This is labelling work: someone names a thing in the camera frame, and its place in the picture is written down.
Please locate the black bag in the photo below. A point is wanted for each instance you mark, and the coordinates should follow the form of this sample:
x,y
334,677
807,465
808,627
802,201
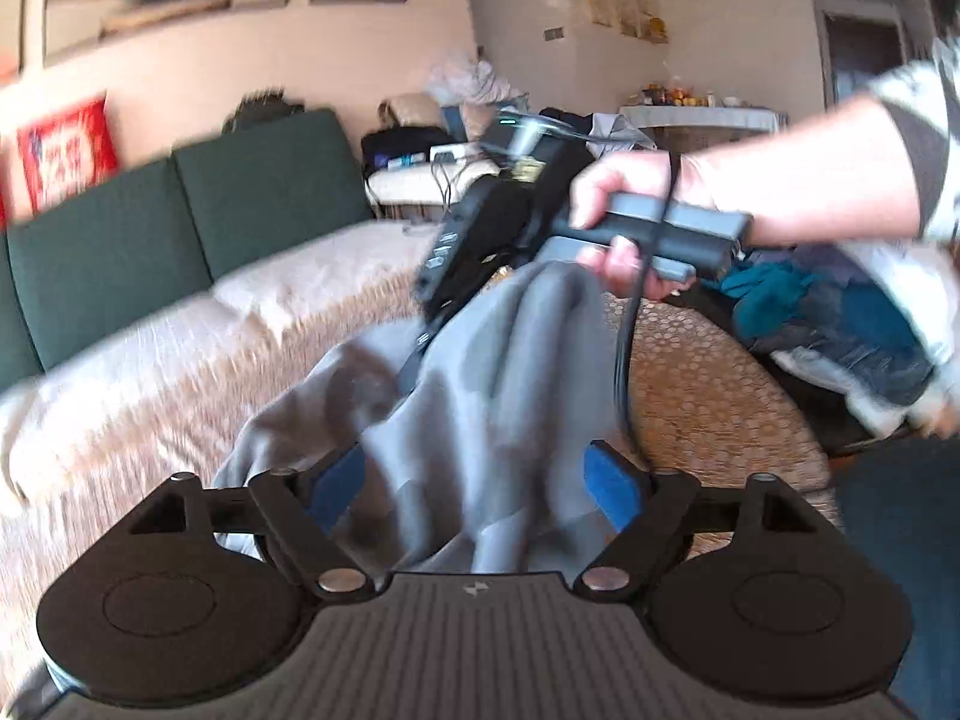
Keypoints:
x,y
405,150

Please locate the grey camouflage sweatshirt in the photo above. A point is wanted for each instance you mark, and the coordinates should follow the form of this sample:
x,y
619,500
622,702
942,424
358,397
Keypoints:
x,y
510,390

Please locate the person's right hand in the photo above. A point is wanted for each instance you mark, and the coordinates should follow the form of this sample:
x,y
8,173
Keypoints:
x,y
637,176

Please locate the red rabbit print cushion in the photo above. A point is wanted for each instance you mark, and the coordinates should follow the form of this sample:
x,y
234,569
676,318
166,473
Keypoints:
x,y
67,154

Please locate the clothes pile with teal garment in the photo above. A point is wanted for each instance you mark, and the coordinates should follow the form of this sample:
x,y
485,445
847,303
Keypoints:
x,y
817,330

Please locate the covered side table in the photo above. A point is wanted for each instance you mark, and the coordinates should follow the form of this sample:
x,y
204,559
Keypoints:
x,y
409,184

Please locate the clothes pile on armchair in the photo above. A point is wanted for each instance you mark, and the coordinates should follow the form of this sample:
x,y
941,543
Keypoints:
x,y
469,82

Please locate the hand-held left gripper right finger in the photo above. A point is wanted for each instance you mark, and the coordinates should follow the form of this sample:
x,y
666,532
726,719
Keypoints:
x,y
611,484

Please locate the person's right forearm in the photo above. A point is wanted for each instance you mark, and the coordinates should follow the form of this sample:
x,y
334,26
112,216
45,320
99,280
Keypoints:
x,y
810,165

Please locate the dark wooden door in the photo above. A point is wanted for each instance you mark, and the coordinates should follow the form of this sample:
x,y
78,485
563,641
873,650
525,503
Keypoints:
x,y
862,64

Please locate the group of bottles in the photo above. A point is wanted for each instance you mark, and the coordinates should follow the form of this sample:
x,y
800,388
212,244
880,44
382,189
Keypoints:
x,y
679,96

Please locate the counter with white cloth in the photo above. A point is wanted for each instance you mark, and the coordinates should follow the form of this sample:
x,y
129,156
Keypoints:
x,y
705,124

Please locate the person's leg in dark trousers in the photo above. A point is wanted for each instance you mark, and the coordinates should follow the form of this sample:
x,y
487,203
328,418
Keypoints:
x,y
900,510

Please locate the white power strip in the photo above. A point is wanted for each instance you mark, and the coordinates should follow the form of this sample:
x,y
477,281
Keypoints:
x,y
454,154

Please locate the papers on wall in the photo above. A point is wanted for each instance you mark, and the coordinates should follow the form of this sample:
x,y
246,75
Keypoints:
x,y
622,7

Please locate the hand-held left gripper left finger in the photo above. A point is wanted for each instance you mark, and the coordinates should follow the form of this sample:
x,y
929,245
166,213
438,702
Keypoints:
x,y
334,491

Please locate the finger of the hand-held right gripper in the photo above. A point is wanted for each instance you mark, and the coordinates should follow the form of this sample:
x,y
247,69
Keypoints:
x,y
420,356

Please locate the black massager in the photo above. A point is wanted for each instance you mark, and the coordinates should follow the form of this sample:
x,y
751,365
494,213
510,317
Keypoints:
x,y
262,109

